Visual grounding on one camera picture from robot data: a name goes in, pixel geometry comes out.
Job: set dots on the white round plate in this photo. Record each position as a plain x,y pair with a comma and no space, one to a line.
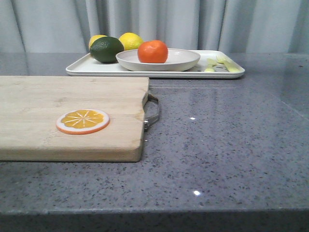
178,60

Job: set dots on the orange mandarin fruit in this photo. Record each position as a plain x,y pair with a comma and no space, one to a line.
154,51

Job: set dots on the white rectangular tray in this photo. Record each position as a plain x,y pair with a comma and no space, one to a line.
88,66

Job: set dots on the orange slice toy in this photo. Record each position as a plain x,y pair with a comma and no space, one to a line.
82,121

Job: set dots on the yellow plastic knife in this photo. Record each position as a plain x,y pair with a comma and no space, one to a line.
210,65

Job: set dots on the right yellow lemon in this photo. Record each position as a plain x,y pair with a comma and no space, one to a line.
130,41

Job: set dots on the yellow lemon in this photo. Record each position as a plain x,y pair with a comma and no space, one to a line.
94,38
130,41

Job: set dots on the dark green lime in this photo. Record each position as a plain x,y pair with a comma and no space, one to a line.
105,49

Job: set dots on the yellow plastic fork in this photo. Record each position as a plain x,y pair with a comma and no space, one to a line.
229,66

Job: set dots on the left yellow lemon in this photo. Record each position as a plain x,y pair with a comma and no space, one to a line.
94,38

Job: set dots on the wooden cutting board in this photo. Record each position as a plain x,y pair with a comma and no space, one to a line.
31,105

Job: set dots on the grey curtain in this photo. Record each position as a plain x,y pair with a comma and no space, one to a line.
233,26

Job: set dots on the metal cutting board handle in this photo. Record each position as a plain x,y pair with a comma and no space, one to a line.
151,116

